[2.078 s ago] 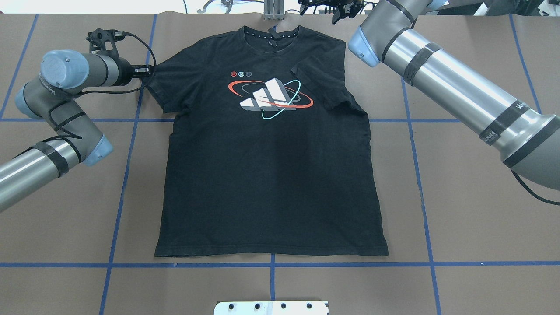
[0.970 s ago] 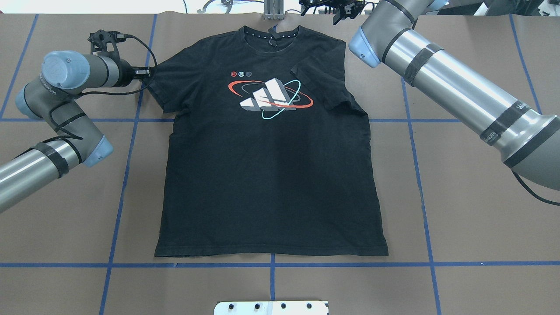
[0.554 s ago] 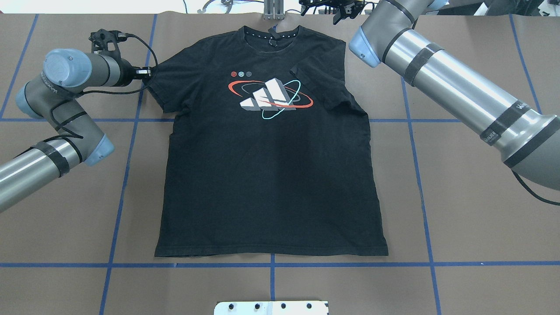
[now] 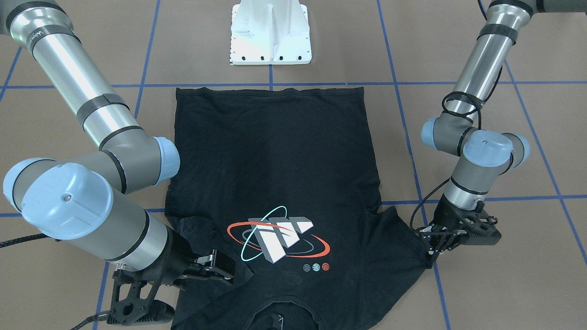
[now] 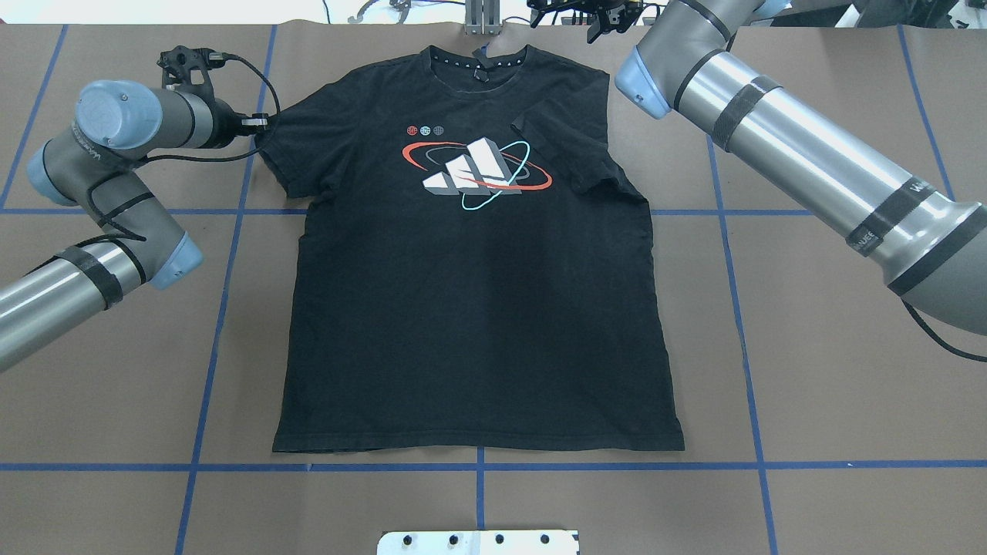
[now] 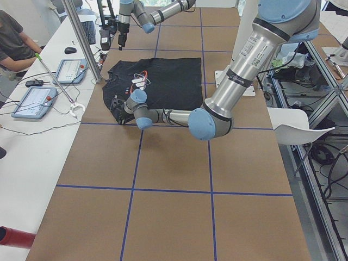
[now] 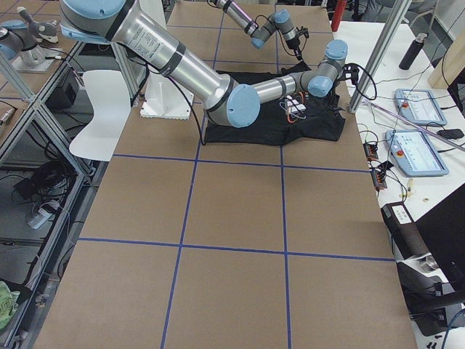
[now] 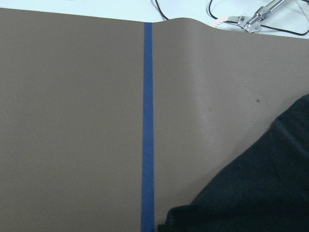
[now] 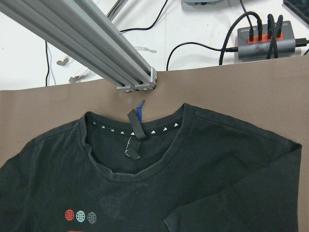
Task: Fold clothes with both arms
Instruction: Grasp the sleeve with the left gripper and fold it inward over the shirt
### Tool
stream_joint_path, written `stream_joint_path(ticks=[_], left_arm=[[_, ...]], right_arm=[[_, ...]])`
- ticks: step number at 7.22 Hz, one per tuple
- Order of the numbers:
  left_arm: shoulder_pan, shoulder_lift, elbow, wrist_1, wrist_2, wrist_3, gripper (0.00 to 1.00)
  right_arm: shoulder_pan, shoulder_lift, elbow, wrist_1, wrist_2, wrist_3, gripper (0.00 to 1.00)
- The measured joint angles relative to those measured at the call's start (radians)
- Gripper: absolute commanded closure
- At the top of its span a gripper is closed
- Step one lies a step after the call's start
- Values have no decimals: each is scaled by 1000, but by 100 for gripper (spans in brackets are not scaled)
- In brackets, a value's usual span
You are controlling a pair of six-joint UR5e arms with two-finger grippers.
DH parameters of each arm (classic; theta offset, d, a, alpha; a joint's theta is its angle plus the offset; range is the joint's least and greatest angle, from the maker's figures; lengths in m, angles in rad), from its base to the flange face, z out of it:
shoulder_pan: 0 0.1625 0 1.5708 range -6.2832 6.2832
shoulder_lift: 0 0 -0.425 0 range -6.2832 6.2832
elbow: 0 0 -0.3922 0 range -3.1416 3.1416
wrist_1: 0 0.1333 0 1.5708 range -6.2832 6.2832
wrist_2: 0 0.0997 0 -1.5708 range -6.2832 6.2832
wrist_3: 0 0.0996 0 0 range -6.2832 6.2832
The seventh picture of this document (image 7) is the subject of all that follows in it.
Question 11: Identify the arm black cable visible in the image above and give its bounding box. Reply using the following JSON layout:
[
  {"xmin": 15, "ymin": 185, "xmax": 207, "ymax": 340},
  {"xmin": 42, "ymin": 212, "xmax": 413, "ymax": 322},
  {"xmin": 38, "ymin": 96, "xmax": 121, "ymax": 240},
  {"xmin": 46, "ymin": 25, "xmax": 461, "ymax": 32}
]
[{"xmin": 123, "ymin": 47, "xmax": 219, "ymax": 147}]

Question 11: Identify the red fire extinguisher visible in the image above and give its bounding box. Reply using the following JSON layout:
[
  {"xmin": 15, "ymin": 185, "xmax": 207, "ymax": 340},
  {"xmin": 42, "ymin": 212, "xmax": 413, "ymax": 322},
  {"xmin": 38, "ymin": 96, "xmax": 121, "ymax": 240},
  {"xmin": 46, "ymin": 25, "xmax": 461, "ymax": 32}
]
[{"xmin": 331, "ymin": 0, "xmax": 347, "ymax": 32}]

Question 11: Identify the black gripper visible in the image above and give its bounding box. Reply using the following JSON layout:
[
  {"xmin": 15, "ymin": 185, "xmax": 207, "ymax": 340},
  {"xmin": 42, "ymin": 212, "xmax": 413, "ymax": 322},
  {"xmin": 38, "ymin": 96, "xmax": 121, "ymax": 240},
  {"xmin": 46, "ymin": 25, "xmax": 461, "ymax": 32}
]
[{"xmin": 286, "ymin": 34, "xmax": 303, "ymax": 61}]

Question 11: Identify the far teach pendant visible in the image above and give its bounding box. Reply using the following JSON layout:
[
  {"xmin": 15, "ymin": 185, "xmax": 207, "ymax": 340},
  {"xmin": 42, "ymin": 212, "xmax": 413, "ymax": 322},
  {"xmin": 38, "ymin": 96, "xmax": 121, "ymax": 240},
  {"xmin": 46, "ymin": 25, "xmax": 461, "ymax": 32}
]
[{"xmin": 395, "ymin": 89, "xmax": 448, "ymax": 127}]

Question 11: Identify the near teach pendant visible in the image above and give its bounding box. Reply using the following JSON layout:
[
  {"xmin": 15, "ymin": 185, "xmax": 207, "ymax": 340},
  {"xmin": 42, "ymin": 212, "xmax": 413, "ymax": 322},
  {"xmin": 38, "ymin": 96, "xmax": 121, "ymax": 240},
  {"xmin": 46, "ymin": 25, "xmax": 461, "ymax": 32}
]
[{"xmin": 384, "ymin": 129, "xmax": 449, "ymax": 177}]

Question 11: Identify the grey third robot arm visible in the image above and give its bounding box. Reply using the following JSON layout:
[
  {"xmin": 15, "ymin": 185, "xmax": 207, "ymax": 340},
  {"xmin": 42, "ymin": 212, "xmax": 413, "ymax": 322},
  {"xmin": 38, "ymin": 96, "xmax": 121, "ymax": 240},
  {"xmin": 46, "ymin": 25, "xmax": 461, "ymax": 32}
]
[{"xmin": 1, "ymin": 7, "xmax": 58, "ymax": 73}]

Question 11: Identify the green cloth bag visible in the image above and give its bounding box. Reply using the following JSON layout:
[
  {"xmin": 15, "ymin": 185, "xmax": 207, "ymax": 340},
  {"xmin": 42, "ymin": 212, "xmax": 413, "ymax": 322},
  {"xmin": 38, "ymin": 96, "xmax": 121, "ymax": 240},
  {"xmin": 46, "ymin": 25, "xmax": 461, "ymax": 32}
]
[{"xmin": 0, "ymin": 281, "xmax": 20, "ymax": 331}]

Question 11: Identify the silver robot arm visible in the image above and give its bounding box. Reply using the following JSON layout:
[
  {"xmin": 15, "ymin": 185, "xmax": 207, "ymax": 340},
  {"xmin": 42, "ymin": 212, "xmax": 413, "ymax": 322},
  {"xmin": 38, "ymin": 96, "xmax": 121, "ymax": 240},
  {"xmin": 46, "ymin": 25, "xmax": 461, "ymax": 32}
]
[
  {"xmin": 60, "ymin": 1, "xmax": 348, "ymax": 128},
  {"xmin": 207, "ymin": 0, "xmax": 310, "ymax": 61}
]

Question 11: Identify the aluminium frame post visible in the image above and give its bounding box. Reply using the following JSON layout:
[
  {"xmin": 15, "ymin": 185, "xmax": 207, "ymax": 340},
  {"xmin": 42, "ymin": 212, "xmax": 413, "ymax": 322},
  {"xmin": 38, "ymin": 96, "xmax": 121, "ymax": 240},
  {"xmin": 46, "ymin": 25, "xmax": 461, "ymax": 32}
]
[{"xmin": 348, "ymin": 0, "xmax": 411, "ymax": 113}]

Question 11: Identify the black water bottle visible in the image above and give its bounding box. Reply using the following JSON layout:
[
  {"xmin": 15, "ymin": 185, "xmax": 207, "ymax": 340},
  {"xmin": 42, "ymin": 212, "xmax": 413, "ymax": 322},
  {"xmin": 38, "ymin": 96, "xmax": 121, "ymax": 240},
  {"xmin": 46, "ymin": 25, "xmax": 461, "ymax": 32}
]
[{"xmin": 398, "ymin": 33, "xmax": 429, "ymax": 71}]

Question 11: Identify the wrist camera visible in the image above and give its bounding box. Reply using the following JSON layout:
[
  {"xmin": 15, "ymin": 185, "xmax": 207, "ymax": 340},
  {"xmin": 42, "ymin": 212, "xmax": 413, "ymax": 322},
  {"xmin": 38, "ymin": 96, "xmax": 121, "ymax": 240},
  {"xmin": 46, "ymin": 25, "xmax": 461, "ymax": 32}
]
[
  {"xmin": 340, "ymin": 63, "xmax": 360, "ymax": 87},
  {"xmin": 296, "ymin": 27, "xmax": 310, "ymax": 39}
]

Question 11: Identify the black graphic t-shirt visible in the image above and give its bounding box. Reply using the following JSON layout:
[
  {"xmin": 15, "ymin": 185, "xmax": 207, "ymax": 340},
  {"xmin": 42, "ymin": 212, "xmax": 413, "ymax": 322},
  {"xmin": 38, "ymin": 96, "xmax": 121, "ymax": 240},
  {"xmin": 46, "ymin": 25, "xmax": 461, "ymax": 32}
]
[{"xmin": 203, "ymin": 60, "xmax": 346, "ymax": 147}]

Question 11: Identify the black box device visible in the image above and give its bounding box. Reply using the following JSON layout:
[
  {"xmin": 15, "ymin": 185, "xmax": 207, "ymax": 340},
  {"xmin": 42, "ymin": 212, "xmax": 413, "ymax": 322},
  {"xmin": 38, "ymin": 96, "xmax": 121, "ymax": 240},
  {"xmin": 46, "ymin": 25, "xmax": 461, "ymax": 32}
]
[{"xmin": 381, "ymin": 201, "xmax": 432, "ymax": 261}]

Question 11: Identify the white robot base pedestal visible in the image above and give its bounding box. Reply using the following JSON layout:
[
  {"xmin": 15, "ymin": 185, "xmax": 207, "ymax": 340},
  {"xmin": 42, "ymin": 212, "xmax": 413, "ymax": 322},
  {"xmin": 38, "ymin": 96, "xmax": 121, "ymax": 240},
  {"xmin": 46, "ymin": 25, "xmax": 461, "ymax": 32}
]
[{"xmin": 139, "ymin": 0, "xmax": 193, "ymax": 121}]

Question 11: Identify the black monitor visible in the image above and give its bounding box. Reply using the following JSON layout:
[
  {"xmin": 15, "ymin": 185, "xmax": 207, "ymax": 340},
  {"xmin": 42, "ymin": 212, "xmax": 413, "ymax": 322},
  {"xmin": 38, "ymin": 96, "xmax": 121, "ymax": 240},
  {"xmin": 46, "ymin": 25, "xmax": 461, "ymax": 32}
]
[{"xmin": 416, "ymin": 178, "xmax": 464, "ymax": 290}]

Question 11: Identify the white plastic chair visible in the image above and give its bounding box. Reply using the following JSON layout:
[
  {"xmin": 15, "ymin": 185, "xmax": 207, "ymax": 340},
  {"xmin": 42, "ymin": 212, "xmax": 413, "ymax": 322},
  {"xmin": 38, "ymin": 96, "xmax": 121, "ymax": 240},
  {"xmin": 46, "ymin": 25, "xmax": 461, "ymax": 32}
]
[{"xmin": 69, "ymin": 70, "xmax": 132, "ymax": 161}]

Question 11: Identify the teach pendant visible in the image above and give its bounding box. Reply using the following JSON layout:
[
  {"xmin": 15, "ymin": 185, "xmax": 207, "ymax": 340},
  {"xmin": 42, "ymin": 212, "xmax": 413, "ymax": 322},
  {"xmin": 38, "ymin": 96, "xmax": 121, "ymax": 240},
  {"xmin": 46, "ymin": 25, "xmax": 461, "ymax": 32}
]
[
  {"xmin": 395, "ymin": 89, "xmax": 448, "ymax": 127},
  {"xmin": 384, "ymin": 129, "xmax": 449, "ymax": 177}
]

